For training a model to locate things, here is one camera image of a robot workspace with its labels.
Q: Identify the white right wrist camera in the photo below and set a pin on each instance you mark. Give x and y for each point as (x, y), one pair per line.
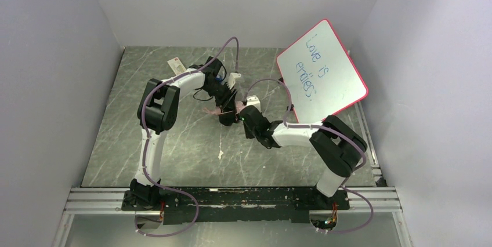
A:
(253, 101)

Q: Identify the red framed whiteboard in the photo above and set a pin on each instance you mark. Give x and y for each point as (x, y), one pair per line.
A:
(320, 75)

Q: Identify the small white card box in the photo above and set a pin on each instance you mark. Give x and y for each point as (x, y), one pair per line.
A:
(176, 66)

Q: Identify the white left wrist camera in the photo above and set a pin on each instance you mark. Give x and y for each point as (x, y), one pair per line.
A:
(233, 79)

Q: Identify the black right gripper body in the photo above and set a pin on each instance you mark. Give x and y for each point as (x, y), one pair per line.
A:
(243, 113)

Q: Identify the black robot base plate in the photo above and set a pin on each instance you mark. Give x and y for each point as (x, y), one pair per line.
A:
(225, 204)

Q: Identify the pink and black folding umbrella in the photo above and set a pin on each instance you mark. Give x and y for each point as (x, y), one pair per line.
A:
(229, 114)

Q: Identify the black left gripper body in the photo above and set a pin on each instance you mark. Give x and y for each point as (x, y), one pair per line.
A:
(224, 104)

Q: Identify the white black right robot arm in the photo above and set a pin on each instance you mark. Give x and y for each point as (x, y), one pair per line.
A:
(340, 147)

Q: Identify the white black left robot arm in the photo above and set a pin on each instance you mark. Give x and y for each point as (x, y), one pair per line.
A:
(158, 111)

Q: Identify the blue black marker eraser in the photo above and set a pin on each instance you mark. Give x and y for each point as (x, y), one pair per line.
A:
(220, 78)

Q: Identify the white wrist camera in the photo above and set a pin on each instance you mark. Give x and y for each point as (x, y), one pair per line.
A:
(253, 101)
(233, 79)

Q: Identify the aluminium frame rail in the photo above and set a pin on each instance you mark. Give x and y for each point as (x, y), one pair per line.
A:
(384, 199)

